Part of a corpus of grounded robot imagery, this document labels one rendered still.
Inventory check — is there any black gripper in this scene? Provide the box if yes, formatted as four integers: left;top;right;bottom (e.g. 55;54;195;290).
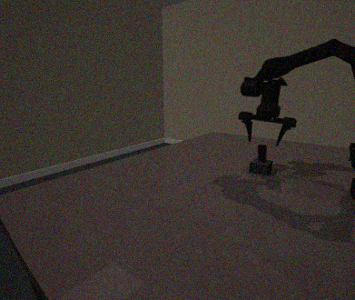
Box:
238;97;297;146

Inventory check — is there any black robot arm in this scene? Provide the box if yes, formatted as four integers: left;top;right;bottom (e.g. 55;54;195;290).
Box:
241;39;355;121

